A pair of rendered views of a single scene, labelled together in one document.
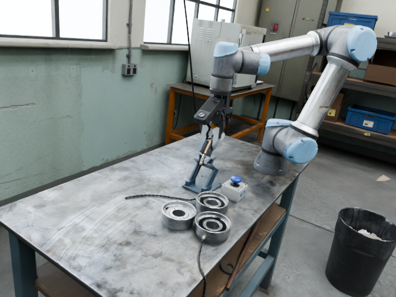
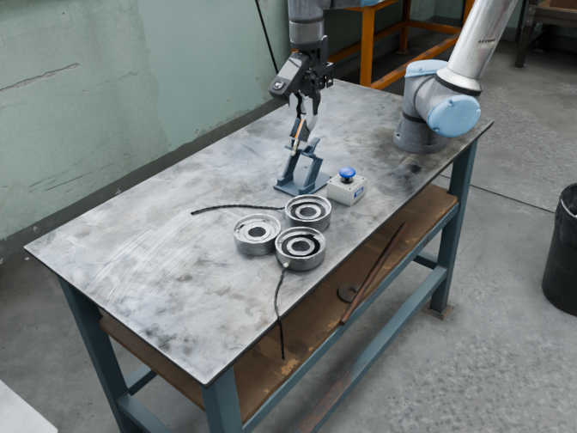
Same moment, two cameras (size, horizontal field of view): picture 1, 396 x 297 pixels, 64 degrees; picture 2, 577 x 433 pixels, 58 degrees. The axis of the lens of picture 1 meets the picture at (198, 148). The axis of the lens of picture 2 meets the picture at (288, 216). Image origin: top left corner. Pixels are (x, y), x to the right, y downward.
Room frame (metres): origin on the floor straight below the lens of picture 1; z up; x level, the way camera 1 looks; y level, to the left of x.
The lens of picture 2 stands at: (-0.07, -0.22, 1.53)
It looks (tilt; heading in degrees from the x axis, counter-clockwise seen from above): 36 degrees down; 11
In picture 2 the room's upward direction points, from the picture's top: 3 degrees counter-clockwise
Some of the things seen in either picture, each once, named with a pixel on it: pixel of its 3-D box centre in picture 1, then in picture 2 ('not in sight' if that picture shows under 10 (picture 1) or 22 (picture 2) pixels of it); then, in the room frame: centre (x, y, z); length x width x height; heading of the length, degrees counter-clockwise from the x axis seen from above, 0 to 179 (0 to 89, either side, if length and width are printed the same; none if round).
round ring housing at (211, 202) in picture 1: (211, 204); (308, 214); (0.90, -0.07, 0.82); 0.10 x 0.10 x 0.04
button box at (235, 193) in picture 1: (234, 189); (348, 186); (1.02, -0.15, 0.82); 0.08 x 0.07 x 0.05; 150
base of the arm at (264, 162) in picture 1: (272, 158); (422, 125); (1.31, -0.34, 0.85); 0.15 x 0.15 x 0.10
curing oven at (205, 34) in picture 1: (228, 56); not in sight; (3.48, -0.19, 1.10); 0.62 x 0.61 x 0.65; 150
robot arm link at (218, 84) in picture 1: (220, 83); (305, 29); (1.08, -0.05, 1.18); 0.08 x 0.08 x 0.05
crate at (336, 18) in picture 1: (351, 25); not in sight; (4.17, -1.63, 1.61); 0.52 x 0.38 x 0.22; 63
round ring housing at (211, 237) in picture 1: (212, 227); (300, 249); (0.77, -0.07, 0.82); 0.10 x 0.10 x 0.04
